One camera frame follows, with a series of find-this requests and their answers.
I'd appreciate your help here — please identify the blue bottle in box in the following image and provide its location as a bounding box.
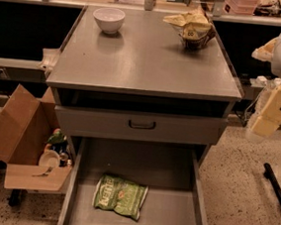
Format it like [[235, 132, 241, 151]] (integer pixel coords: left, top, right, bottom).
[[50, 143, 69, 161]]

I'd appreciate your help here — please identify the white power strip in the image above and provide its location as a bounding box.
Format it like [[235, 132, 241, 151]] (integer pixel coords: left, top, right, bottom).
[[255, 75, 281, 86]]

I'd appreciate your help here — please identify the brown cardboard box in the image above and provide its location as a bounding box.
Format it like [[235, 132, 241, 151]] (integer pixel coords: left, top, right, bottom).
[[0, 85, 71, 194]]

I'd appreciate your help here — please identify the grey metal drawer cabinet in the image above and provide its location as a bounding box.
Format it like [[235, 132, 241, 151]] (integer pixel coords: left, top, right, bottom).
[[40, 2, 250, 155]]

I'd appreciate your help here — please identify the open grey bottom drawer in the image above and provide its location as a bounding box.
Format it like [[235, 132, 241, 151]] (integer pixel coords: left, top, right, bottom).
[[57, 138, 208, 225]]

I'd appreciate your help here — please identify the green jalapeno chip bag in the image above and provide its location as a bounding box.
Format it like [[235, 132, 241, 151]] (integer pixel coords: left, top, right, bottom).
[[92, 173, 148, 221]]

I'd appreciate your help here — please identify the closed grey drawer with handle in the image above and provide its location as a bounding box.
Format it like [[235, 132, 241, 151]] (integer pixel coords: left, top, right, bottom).
[[55, 105, 227, 145]]

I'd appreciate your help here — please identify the white ceramic bowl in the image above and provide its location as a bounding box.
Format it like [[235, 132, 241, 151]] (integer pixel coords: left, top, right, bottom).
[[93, 7, 125, 35]]

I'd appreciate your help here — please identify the white cable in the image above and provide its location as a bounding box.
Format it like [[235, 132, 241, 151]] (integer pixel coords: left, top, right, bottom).
[[241, 91, 265, 127]]

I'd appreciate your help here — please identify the pink plastic container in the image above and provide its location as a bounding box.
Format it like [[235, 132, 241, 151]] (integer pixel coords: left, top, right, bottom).
[[224, 0, 260, 16]]

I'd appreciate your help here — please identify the white paper plate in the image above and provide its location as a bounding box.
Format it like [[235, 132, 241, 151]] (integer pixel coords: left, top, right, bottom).
[[39, 150, 60, 168]]

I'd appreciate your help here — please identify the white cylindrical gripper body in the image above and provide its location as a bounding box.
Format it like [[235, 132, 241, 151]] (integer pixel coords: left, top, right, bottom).
[[249, 84, 281, 137]]

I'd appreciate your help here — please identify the black bar on floor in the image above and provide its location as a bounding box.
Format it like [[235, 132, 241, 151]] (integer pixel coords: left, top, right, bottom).
[[263, 163, 281, 206]]

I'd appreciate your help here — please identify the yellow crumpled chip bag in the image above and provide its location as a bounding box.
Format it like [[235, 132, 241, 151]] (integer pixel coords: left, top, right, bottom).
[[163, 8, 216, 51]]

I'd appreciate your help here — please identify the green bag in box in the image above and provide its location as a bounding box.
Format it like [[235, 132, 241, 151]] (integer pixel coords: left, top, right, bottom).
[[47, 129, 66, 144]]

